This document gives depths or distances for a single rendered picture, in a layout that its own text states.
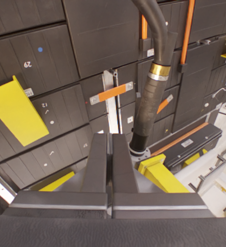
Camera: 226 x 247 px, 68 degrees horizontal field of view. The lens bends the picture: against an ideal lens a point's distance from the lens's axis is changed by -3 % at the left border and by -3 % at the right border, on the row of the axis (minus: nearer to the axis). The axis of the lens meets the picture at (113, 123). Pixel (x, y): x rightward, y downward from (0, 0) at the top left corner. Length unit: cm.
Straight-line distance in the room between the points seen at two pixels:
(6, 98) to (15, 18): 15
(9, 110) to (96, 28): 27
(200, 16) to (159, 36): 33
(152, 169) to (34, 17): 43
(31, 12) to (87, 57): 15
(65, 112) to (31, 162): 19
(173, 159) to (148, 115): 53
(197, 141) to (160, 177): 61
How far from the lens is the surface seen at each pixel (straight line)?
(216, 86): 100
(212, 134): 110
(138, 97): 46
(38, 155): 56
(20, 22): 41
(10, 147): 52
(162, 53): 38
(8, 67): 42
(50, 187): 66
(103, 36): 46
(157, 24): 36
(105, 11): 45
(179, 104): 80
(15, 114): 43
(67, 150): 58
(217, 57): 88
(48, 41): 42
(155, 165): 48
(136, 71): 57
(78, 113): 51
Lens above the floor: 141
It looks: 43 degrees down
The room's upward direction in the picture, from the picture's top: 137 degrees clockwise
